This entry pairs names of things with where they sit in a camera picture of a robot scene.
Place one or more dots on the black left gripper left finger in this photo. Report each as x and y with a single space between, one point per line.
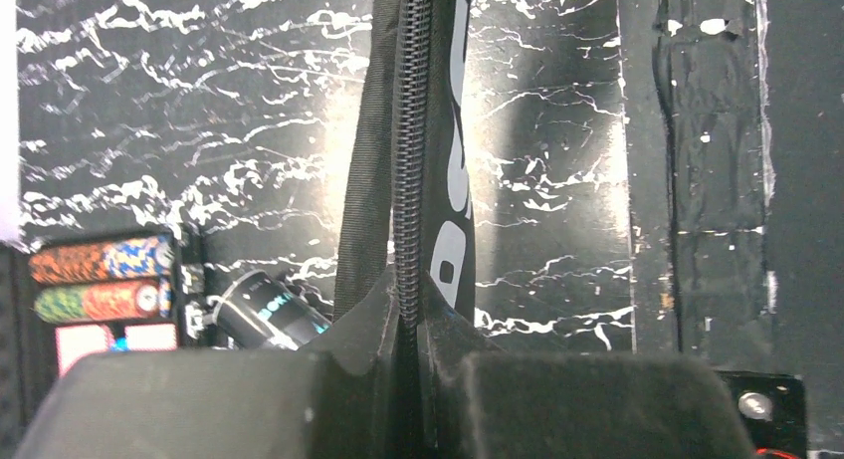
336 397

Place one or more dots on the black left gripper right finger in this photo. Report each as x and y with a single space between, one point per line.
480 401

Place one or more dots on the black shuttlecock tube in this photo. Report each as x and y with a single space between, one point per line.
257 311

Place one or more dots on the black racket bag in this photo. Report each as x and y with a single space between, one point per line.
408 200

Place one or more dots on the black poker chip case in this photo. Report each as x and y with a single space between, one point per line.
63 299

